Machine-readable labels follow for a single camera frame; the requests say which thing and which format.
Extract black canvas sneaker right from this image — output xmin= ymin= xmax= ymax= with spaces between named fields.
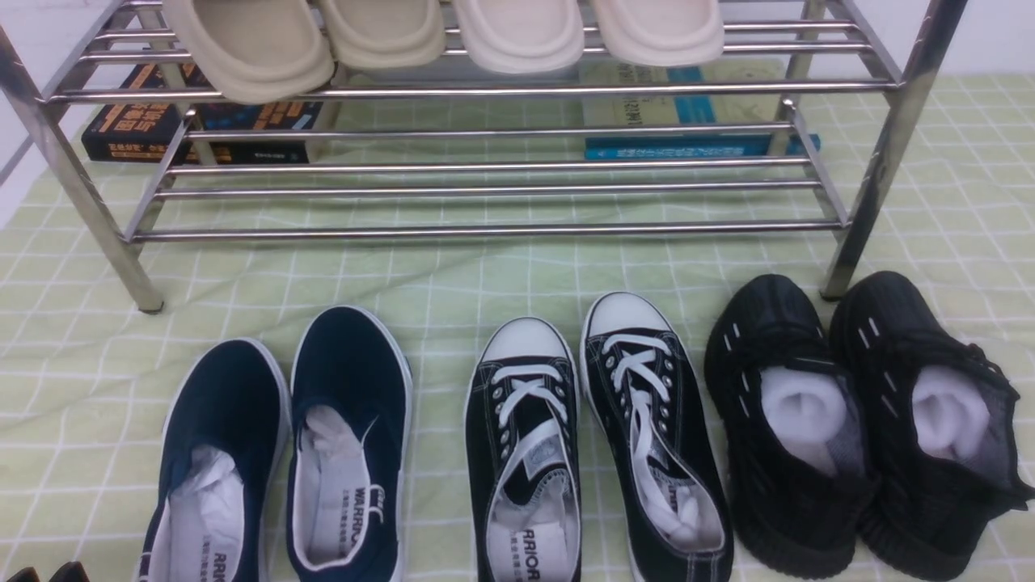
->
xmin=579 ymin=292 xmax=734 ymax=581

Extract cream slipper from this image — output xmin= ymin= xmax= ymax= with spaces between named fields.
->
xmin=451 ymin=1 xmax=585 ymax=76
xmin=590 ymin=1 xmax=725 ymax=69

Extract navy slip-on shoe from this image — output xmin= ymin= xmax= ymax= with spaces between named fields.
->
xmin=134 ymin=338 xmax=289 ymax=581
xmin=285 ymin=305 xmax=413 ymax=581

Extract black left gripper tips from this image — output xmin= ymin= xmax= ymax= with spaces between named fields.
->
xmin=4 ymin=561 xmax=90 ymax=582

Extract stainless steel shoe rack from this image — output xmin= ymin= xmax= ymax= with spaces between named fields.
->
xmin=2 ymin=1 xmax=967 ymax=314

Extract black canvas sneaker left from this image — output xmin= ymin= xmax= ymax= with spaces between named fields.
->
xmin=463 ymin=317 xmax=583 ymax=581

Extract green checkered tablecloth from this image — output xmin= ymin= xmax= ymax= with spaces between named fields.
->
xmin=1 ymin=76 xmax=1033 ymax=581

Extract navy slip-on shoe left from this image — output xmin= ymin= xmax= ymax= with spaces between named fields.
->
xmin=134 ymin=338 xmax=289 ymax=581

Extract black canvas sneaker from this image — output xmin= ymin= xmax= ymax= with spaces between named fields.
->
xmin=463 ymin=317 xmax=583 ymax=581
xmin=579 ymin=292 xmax=734 ymax=581

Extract beige slipper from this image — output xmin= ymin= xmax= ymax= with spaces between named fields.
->
xmin=162 ymin=1 xmax=336 ymax=104
xmin=317 ymin=1 xmax=446 ymax=70

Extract black knit sneaker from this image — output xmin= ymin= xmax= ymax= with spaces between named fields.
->
xmin=830 ymin=270 xmax=1033 ymax=581
xmin=703 ymin=275 xmax=880 ymax=580

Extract navy slip-on shoe right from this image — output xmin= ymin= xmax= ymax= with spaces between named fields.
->
xmin=285 ymin=305 xmax=413 ymax=581

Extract beige slipper far left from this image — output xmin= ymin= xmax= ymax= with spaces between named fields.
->
xmin=162 ymin=1 xmax=336 ymax=104

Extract black orange book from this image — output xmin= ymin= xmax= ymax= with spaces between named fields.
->
xmin=81 ymin=101 xmax=341 ymax=165

